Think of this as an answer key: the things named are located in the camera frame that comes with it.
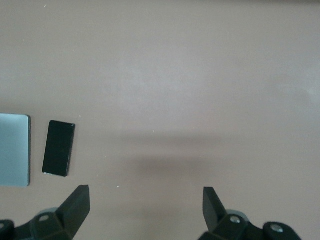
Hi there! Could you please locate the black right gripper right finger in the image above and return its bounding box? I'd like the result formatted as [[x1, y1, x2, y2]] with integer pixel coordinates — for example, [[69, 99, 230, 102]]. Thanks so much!
[[198, 186, 300, 240]]

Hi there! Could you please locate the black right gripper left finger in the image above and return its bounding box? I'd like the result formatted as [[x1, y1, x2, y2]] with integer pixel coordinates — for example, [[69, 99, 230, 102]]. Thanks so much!
[[0, 184, 91, 240]]

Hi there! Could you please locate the black smartphone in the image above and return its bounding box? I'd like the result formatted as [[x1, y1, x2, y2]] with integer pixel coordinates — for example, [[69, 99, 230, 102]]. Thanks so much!
[[42, 119, 76, 178]]

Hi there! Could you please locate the silver closed laptop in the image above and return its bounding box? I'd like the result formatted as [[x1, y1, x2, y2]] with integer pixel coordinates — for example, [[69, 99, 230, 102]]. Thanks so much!
[[0, 113, 32, 188]]

